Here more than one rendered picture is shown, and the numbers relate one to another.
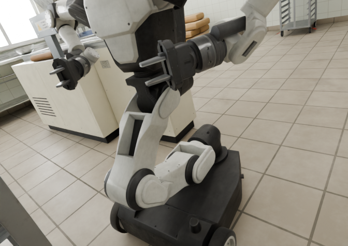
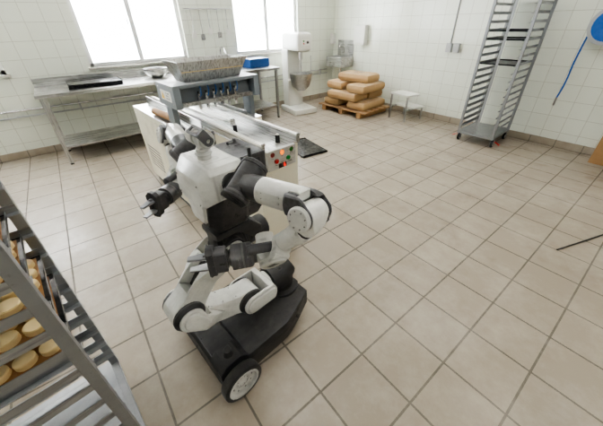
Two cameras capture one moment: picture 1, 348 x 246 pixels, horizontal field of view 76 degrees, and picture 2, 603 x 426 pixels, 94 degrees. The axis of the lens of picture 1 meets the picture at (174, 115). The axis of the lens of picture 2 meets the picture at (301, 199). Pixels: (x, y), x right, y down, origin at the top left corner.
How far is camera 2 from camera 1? 0.69 m
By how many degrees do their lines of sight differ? 9
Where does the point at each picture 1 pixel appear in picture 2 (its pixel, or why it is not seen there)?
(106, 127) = not seen: hidden behind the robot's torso
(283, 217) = (313, 364)
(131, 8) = (203, 198)
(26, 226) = (83, 360)
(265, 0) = (284, 245)
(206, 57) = (236, 265)
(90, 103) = not seen: hidden behind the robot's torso
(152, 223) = (200, 334)
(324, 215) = (345, 375)
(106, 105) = not seen: hidden behind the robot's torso
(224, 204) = (263, 340)
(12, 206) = (76, 352)
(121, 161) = (179, 291)
